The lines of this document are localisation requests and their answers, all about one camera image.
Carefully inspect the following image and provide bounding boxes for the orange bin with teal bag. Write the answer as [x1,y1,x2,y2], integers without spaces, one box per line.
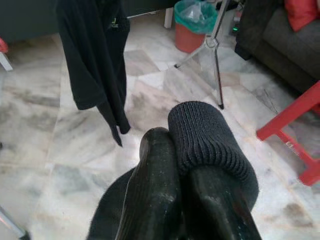
[174,0,219,54]

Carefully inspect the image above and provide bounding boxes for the red plastic stool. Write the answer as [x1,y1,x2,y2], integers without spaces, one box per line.
[256,79,320,187]

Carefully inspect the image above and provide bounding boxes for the black knit garment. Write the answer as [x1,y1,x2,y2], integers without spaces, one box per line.
[86,101,260,240]

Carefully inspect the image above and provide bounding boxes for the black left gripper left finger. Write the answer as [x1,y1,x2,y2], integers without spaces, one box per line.
[119,127,186,240]

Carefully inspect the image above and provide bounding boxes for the red cushion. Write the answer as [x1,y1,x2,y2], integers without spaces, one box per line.
[284,0,320,33]

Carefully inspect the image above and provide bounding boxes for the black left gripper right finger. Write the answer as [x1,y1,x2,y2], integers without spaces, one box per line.
[188,167,261,240]

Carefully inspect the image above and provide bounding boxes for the dark grey sofa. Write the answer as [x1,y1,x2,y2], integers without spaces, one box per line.
[234,0,320,95]

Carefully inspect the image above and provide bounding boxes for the black TV console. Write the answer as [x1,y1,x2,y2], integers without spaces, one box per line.
[0,0,176,43]

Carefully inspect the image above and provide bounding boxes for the black shirt with green logo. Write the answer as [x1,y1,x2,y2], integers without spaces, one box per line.
[56,0,132,148]

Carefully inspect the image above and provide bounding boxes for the silver clothes rack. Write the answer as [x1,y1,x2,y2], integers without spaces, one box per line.
[174,0,230,110]

